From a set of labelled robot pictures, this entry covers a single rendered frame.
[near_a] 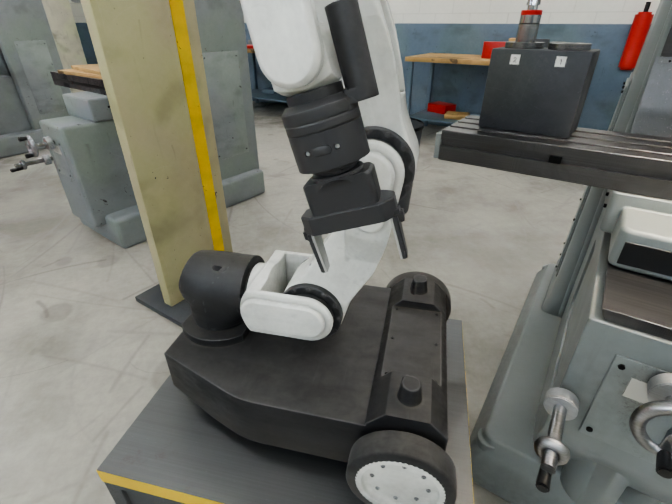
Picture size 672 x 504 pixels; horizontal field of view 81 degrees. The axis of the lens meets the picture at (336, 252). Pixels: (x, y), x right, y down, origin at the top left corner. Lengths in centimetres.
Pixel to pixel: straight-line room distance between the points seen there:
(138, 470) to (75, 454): 66
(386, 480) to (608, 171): 80
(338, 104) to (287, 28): 8
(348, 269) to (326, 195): 34
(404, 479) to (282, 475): 27
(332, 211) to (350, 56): 17
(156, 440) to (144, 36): 137
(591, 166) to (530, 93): 23
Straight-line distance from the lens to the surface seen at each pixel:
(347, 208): 47
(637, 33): 519
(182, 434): 106
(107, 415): 174
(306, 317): 82
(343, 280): 80
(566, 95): 112
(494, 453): 134
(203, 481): 98
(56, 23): 870
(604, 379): 94
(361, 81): 45
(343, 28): 45
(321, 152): 43
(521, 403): 143
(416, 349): 92
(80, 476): 162
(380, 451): 76
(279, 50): 42
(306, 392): 86
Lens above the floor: 123
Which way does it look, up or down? 30 degrees down
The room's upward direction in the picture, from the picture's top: straight up
